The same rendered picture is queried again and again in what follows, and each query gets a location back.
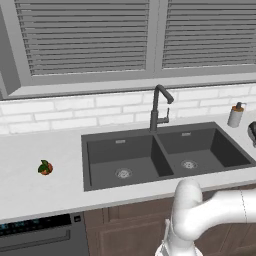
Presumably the dark grey sink faucet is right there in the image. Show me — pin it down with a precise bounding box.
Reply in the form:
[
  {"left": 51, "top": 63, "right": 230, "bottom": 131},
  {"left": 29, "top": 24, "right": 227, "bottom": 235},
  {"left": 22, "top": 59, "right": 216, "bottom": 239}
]
[{"left": 149, "top": 84, "right": 175, "bottom": 133}]

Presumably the dark grey double sink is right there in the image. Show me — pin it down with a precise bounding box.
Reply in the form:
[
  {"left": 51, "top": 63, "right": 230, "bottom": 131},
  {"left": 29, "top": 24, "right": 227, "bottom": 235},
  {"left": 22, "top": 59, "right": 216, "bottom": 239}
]
[{"left": 80, "top": 121, "right": 256, "bottom": 192}]

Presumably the dark grey colander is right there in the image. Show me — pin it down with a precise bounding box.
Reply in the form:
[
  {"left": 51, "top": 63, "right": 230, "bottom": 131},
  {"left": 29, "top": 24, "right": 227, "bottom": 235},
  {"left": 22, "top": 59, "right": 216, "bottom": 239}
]
[{"left": 247, "top": 121, "right": 256, "bottom": 148}]

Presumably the grey window with blinds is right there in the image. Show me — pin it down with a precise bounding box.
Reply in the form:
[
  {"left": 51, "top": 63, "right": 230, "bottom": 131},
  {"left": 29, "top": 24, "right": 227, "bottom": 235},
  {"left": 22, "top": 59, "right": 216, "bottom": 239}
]
[{"left": 0, "top": 0, "right": 256, "bottom": 100}]

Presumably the orange with green leaves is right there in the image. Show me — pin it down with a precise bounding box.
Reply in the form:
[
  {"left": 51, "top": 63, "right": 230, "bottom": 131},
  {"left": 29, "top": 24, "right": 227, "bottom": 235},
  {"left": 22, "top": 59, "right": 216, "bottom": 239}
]
[{"left": 37, "top": 159, "right": 54, "bottom": 176}]

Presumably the brown wooden cupboard door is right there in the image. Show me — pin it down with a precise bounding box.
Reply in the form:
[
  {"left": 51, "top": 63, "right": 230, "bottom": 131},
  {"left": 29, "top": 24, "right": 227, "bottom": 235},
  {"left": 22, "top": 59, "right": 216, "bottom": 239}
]
[{"left": 83, "top": 183, "right": 256, "bottom": 256}]

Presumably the white soap dispenser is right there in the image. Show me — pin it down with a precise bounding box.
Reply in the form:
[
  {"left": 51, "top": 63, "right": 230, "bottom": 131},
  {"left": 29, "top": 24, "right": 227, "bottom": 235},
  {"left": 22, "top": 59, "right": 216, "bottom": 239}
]
[{"left": 227, "top": 101, "right": 247, "bottom": 129}]

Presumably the dark grey dishwasher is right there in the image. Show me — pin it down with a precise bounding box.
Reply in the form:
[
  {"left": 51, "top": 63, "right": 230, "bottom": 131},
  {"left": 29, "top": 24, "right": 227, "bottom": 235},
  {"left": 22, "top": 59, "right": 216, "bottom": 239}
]
[{"left": 0, "top": 211, "right": 90, "bottom": 256}]

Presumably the grey wall cupboard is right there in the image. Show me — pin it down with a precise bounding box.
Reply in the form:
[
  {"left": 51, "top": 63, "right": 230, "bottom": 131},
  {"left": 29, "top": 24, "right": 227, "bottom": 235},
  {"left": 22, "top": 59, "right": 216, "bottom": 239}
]
[{"left": 0, "top": 7, "right": 22, "bottom": 100}]

